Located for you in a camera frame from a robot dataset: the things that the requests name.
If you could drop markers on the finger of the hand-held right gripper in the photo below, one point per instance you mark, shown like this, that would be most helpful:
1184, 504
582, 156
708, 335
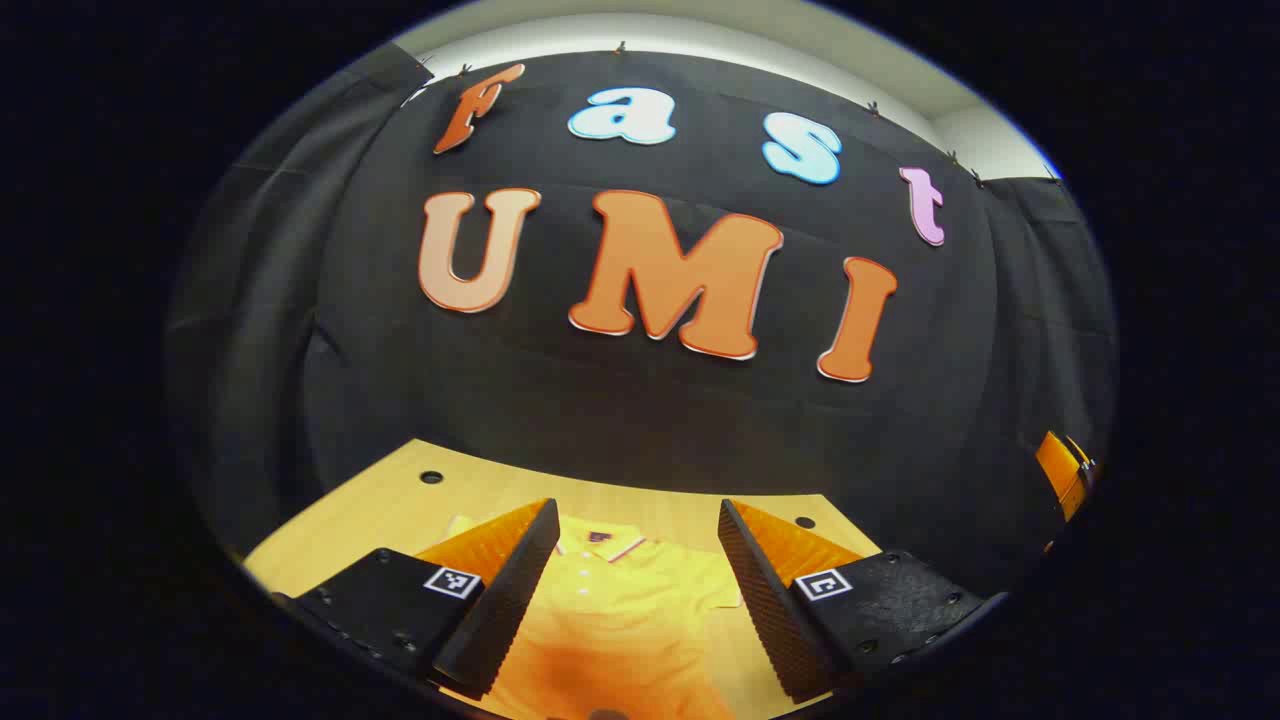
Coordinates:
1058, 468

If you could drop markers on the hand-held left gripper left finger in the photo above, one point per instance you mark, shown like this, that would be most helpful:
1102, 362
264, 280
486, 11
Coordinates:
500, 600

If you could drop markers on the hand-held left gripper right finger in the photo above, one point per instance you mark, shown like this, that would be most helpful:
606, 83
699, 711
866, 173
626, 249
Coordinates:
765, 600

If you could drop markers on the orange T-shirt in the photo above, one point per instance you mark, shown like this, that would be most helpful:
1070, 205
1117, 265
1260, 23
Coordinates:
610, 620

